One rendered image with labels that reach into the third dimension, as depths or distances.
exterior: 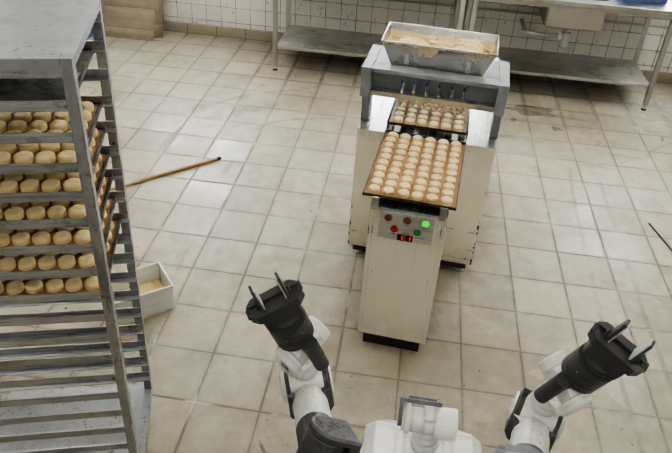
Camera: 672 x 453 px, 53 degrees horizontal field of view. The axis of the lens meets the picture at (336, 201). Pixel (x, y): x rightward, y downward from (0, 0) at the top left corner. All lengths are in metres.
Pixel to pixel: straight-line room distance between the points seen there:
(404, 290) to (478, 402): 0.62
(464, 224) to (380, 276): 0.79
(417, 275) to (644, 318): 1.46
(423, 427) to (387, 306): 1.84
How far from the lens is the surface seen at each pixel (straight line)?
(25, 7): 2.15
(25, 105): 1.87
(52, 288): 2.24
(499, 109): 3.43
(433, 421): 1.46
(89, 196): 1.94
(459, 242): 3.84
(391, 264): 3.10
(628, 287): 4.27
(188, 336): 3.52
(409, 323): 3.32
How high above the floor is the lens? 2.46
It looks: 33 degrees down
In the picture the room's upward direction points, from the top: 4 degrees clockwise
